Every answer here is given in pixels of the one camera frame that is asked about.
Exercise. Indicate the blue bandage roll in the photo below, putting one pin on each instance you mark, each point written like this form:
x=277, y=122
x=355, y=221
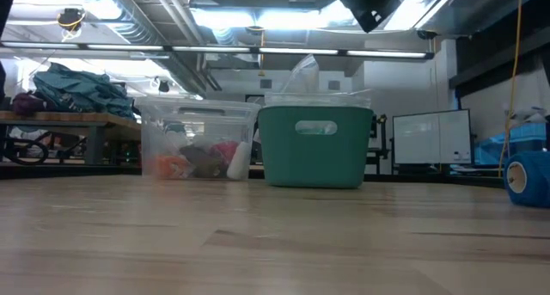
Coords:
x=535, y=179

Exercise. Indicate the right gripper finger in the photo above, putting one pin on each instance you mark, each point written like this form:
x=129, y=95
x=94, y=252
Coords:
x=374, y=2

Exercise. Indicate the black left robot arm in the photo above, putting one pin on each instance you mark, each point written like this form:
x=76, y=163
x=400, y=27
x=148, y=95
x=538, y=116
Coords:
x=5, y=7

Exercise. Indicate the dark brown item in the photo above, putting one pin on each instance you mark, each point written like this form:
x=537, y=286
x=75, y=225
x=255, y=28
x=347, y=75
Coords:
x=202, y=159

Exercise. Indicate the white crumpled material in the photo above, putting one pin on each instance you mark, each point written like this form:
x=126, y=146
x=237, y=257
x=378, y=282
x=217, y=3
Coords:
x=530, y=114

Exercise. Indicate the teal plastic bin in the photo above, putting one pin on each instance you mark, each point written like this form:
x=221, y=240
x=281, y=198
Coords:
x=315, y=157

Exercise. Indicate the clear plastic bag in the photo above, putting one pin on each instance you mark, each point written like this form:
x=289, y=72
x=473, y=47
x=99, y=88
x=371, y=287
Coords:
x=306, y=73

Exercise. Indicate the black stand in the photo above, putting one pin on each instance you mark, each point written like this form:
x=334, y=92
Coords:
x=380, y=127

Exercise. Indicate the stack of clear plastic bags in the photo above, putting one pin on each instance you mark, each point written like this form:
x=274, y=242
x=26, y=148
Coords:
x=318, y=100

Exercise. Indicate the purple bundle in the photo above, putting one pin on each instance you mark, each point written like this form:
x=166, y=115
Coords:
x=28, y=104

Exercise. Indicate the red item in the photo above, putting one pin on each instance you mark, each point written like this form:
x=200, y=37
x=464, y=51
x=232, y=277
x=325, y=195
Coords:
x=225, y=151

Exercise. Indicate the LED light bar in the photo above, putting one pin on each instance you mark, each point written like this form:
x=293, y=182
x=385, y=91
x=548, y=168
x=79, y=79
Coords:
x=215, y=50

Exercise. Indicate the teal cloth pile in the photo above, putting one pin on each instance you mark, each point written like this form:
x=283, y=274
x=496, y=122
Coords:
x=81, y=90

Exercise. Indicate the blue plastic cover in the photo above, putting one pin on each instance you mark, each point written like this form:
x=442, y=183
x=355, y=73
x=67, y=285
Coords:
x=492, y=146

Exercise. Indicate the wooden workbench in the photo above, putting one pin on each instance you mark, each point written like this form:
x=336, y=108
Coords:
x=77, y=122

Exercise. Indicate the white roll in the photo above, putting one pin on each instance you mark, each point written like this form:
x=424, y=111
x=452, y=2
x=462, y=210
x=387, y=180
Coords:
x=239, y=161

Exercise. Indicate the orange item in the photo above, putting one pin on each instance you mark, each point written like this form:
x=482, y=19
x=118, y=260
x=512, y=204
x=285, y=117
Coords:
x=172, y=167

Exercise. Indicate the clear plastic bin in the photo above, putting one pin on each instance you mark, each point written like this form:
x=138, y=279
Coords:
x=172, y=123

